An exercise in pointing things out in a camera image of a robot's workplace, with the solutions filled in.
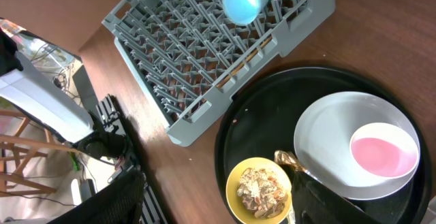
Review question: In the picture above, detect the wooden chair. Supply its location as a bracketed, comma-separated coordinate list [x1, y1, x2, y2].
[1, 109, 78, 197]

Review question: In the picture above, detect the wooden chopstick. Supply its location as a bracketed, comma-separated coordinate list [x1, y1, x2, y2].
[216, 36, 273, 88]

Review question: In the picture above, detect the gold snack wrapper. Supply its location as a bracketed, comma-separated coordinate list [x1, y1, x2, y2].
[274, 150, 307, 173]

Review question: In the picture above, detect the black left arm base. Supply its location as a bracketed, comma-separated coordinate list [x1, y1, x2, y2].
[96, 95, 172, 224]

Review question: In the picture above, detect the round black tray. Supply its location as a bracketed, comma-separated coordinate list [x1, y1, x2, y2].
[215, 66, 433, 223]

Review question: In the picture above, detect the grey plastic dishwasher rack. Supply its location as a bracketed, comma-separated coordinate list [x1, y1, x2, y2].
[102, 0, 335, 146]

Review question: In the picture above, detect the white round plate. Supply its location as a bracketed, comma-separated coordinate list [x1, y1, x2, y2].
[294, 91, 421, 200]

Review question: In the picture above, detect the light blue cup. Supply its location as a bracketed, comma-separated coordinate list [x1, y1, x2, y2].
[222, 0, 269, 26]

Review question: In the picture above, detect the yellow bowl with food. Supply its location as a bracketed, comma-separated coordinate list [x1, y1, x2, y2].
[225, 157, 295, 224]

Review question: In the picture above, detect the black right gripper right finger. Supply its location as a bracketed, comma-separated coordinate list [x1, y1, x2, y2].
[292, 172, 378, 224]

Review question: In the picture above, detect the pink cup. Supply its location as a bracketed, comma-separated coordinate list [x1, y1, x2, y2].
[349, 123, 420, 179]

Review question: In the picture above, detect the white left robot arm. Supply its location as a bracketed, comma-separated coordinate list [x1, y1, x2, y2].
[1, 32, 126, 159]

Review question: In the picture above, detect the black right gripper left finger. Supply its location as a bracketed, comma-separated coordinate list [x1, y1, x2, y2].
[49, 170, 145, 224]

